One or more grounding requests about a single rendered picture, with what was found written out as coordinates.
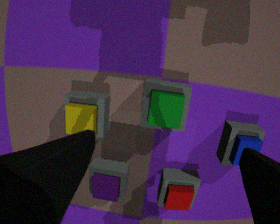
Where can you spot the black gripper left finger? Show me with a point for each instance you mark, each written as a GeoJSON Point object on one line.
{"type": "Point", "coordinates": [37, 184]}

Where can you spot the red button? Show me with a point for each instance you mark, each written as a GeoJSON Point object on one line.
{"type": "Point", "coordinates": [178, 189]}

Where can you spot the green button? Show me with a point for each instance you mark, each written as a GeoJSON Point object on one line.
{"type": "Point", "coordinates": [165, 105]}

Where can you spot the yellow button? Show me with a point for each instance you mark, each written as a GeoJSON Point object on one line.
{"type": "Point", "coordinates": [86, 110]}

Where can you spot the blue button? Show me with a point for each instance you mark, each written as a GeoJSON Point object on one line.
{"type": "Point", "coordinates": [235, 137]}

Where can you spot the purple button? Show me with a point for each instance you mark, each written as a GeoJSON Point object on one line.
{"type": "Point", "coordinates": [108, 178]}

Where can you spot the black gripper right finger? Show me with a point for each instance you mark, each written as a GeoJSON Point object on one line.
{"type": "Point", "coordinates": [261, 179]}

